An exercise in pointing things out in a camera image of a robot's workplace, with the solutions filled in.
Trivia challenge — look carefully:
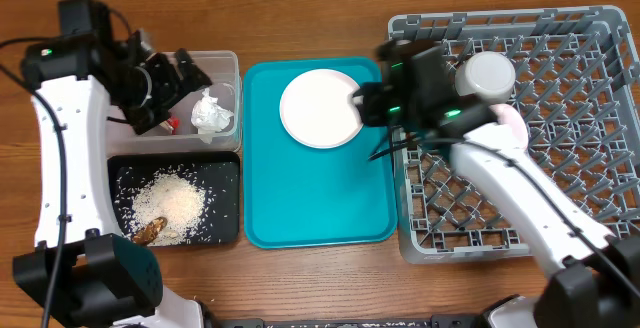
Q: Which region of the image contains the white rice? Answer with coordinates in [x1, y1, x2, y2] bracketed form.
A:
[114, 165, 240, 247]

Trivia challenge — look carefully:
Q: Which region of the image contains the brown food scrap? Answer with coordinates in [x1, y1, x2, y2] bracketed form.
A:
[132, 217, 167, 246]

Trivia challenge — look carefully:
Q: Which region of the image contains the teal serving tray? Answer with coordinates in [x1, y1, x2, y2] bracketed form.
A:
[243, 57, 397, 249]

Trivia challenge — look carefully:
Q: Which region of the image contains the clear plastic bin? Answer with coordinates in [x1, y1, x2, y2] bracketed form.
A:
[106, 50, 243, 157]

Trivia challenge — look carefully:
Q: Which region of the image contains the white tissue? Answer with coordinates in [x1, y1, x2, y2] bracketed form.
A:
[190, 84, 235, 145]

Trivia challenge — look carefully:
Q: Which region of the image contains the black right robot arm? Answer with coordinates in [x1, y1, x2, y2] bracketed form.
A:
[351, 39, 639, 328]

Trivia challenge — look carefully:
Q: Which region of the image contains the grey-white bowl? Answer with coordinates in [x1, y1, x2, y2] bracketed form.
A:
[454, 51, 516, 104]

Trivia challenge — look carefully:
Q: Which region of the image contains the large white plate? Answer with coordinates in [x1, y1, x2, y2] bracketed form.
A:
[279, 69, 363, 149]

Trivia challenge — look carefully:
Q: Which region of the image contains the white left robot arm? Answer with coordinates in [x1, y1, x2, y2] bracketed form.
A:
[12, 0, 217, 327]

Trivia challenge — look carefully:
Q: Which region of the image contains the grey dishwasher rack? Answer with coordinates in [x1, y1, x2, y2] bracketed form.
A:
[388, 6, 639, 264]

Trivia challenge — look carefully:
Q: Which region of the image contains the small pink-white dish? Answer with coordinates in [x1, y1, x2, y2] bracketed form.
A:
[490, 104, 529, 150]

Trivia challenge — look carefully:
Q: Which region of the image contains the red snack wrapper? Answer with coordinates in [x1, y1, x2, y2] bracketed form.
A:
[160, 116, 180, 135]

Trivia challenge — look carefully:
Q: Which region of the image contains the black plastic tray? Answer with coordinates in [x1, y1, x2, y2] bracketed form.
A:
[106, 151, 241, 247]

